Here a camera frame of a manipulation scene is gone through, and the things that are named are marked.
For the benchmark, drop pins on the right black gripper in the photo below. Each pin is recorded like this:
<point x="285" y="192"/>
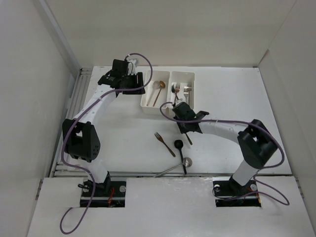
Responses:
<point x="182" y="129"/>

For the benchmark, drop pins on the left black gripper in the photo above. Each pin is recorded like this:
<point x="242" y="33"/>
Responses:
<point x="137" y="78"/>

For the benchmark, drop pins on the black fork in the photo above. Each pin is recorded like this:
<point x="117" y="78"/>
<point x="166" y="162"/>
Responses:
<point x="172" y="90"/>

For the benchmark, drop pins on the silver fork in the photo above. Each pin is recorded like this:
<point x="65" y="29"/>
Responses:
<point x="186" y="95"/>
<point x="189" y="86"/>

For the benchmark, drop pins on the brown spoon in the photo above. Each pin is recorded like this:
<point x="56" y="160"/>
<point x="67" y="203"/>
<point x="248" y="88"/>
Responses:
<point x="189" y="140"/>

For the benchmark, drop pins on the black spoon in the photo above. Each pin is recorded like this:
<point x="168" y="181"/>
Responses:
<point x="178" y="144"/>

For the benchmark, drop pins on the copper spoon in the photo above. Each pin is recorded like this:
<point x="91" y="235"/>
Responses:
<point x="161" y="87"/>

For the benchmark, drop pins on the beige spoon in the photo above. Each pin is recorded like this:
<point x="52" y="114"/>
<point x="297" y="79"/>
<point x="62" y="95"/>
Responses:
<point x="155" y="86"/>

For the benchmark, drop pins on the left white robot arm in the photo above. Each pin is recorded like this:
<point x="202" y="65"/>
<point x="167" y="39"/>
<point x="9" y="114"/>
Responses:
<point x="80" y="138"/>

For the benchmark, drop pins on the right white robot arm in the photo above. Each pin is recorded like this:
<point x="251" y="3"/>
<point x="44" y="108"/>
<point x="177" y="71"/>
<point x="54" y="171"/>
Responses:
<point x="255" y="143"/>

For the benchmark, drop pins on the right white plastic bin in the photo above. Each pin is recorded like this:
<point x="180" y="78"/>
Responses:
<point x="184" y="78"/>

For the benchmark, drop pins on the white plastic bin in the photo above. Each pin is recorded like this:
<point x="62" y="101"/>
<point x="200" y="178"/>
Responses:
<point x="184" y="78"/>
<point x="157" y="76"/>

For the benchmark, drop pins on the left white plastic bin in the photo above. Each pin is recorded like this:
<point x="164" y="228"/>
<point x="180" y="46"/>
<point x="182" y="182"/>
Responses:
<point x="157" y="76"/>

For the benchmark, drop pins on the copper fork in pile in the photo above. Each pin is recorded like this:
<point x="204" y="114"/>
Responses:
<point x="159" y="137"/>

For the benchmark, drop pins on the silver spoon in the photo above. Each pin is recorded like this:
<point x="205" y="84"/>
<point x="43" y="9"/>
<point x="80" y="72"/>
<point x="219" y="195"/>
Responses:
<point x="187" y="162"/>

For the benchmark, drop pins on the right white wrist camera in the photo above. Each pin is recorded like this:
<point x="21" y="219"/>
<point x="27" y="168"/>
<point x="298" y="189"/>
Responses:
<point x="178" y="102"/>

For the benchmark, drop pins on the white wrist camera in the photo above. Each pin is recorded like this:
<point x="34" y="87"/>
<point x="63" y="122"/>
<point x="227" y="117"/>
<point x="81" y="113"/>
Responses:
<point x="178" y="102"/>
<point x="132" y="65"/>

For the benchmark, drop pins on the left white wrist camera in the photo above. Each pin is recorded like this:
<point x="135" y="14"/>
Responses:
<point x="132" y="65"/>

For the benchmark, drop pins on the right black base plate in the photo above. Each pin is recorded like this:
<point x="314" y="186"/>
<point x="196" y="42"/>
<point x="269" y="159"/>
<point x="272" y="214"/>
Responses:
<point x="229" y="189"/>

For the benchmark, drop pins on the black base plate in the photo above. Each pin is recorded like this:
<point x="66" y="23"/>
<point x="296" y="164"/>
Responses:
<point x="116" y="190"/>
<point x="229" y="189"/>

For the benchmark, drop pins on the aluminium rail frame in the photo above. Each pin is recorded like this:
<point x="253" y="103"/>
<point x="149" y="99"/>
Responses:
<point x="75" y="95"/>

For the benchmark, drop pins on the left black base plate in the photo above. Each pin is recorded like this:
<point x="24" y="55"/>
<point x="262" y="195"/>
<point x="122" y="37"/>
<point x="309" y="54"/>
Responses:
<point x="116" y="190"/>

